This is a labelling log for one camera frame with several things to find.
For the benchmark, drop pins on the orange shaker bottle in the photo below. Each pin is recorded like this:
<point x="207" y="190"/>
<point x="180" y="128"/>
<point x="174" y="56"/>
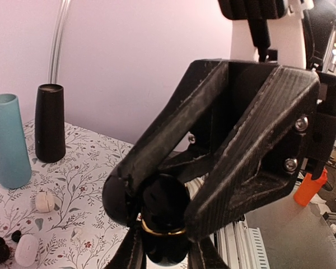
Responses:
<point x="309" y="188"/>

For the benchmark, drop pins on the floral table mat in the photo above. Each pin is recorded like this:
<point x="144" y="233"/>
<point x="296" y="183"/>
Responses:
<point x="61" y="205"/>

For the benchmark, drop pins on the black vase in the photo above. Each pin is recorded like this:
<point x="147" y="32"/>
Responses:
<point x="50" y="144"/>

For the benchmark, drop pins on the front aluminium rail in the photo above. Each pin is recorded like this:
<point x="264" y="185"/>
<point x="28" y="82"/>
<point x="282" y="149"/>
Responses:
<point x="241" y="246"/>

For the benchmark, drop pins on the black earbud beside white case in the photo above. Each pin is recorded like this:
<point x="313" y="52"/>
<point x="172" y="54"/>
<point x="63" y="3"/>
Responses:
<point x="16" y="235"/>

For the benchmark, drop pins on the teal vase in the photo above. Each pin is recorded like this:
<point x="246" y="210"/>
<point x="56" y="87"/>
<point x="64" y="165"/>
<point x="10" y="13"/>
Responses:
<point x="15" y="168"/>

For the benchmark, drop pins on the white stem earbud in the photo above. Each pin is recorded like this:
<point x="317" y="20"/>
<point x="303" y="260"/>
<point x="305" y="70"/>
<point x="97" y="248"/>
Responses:
<point x="76" y="233"/>

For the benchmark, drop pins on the black round earbud case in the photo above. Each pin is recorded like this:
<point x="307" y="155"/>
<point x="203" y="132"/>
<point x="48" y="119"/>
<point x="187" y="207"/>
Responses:
<point x="159" y="207"/>

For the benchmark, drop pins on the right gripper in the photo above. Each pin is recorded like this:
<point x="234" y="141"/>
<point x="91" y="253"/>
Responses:
<point x="265" y="123"/>

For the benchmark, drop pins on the beige earbud case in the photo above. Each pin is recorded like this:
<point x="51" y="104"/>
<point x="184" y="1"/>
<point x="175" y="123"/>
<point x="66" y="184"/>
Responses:
<point x="44" y="202"/>

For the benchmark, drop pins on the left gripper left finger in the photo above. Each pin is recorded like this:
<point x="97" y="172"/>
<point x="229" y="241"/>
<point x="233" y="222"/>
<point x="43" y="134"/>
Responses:
<point x="130" y="253"/>

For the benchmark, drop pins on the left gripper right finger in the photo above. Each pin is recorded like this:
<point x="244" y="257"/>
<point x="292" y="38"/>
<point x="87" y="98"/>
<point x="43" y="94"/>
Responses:
<point x="203" y="254"/>

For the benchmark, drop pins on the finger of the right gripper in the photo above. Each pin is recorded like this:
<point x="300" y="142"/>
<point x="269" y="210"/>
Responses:
<point x="200" y="85"/>

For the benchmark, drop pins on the white oval earbud case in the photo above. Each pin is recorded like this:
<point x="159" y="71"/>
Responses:
<point x="26" y="250"/>

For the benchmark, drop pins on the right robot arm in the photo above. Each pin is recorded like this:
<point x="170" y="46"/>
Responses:
<point x="319" y="28"/>

